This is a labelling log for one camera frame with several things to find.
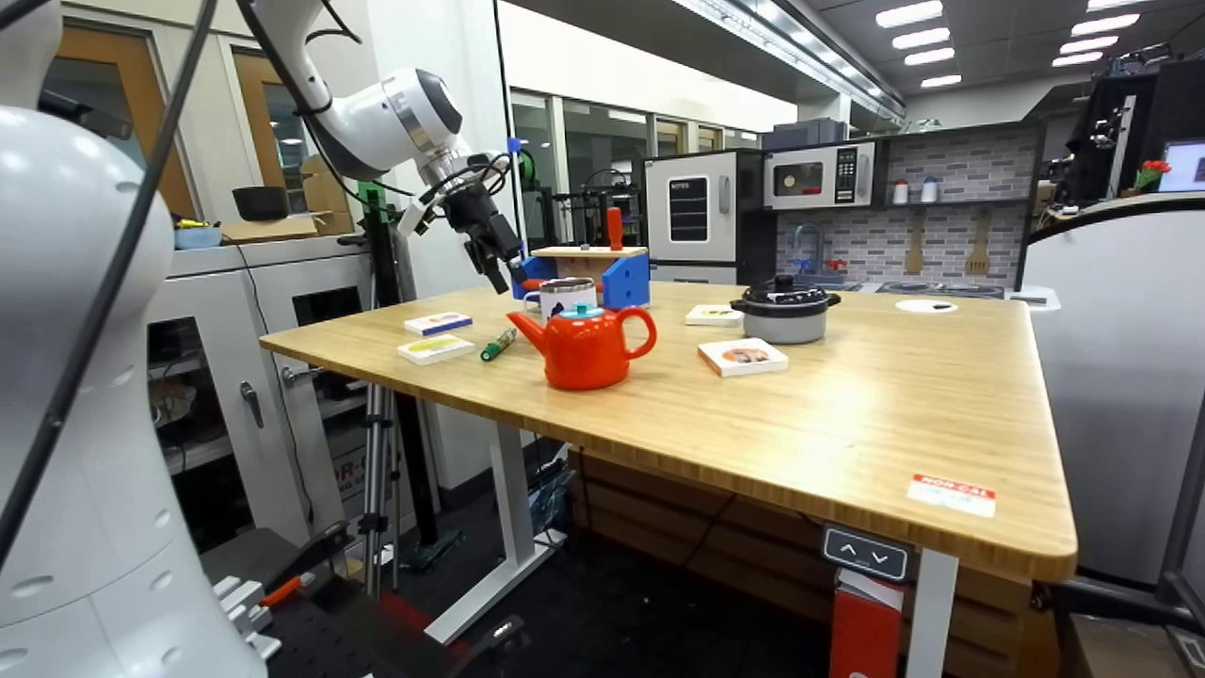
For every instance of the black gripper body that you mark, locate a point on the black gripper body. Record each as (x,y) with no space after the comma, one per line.
(469,203)

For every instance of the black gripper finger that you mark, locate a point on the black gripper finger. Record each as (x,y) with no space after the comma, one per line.
(515,254)
(489,266)

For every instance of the white metal mug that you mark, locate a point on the white metal mug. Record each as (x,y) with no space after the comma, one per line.
(568,299)

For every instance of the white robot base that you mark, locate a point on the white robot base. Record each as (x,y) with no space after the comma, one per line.
(103,578)

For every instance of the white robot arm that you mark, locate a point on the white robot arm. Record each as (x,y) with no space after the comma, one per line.
(401,120)

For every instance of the white book yellow circle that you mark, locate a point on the white book yellow circle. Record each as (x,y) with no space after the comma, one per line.
(436,348)

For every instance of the small white yellow card book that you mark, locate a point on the small white yellow card book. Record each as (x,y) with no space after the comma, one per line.
(713,317)

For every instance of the small white book orange picture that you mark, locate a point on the small white book orange picture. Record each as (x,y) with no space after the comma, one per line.
(745,356)

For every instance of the green glue marker tube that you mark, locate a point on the green glue marker tube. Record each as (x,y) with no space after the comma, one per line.
(495,348)

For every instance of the blue wooden toy tool bench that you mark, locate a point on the blue wooden toy tool bench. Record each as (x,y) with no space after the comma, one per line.
(620,274)

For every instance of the red teapot with teal lid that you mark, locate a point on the red teapot with teal lid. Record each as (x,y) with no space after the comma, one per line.
(590,348)

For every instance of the toy oven white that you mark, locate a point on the toy oven white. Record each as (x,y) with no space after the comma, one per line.
(703,209)

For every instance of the white cabinet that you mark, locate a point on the white cabinet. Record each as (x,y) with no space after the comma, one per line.
(256,438)

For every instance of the grey black toy pot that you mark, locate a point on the grey black toy pot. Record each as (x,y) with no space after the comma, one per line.
(786,313)

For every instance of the toy microwave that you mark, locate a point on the toy microwave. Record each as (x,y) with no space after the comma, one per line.
(822,179)

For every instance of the wooden standing desk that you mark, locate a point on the wooden standing desk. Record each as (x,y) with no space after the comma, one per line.
(885,392)

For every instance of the desk height control panel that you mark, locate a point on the desk height control panel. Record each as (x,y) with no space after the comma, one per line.
(863,554)

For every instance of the red white warning sticker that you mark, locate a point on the red white warning sticker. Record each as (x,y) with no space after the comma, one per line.
(954,495)

